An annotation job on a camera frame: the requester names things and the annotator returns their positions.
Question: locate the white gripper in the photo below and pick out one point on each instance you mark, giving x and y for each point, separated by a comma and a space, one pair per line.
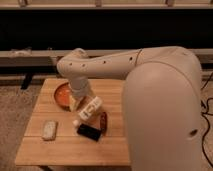
77, 95

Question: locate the white plastic bottle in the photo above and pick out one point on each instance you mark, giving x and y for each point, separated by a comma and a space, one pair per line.
86, 109

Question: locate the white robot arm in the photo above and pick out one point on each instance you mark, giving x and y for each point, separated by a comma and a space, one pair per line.
161, 102

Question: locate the orange bowl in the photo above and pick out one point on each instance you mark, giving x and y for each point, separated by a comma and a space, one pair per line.
61, 95

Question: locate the black rectangular box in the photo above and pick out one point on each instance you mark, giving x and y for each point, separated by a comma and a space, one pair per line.
89, 132

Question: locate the wooden table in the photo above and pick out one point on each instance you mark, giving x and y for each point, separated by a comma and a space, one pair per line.
68, 148

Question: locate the white sponge block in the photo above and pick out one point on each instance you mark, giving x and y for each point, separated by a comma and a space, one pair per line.
49, 130

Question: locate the metal window rail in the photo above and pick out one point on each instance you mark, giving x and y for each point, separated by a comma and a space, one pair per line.
24, 58

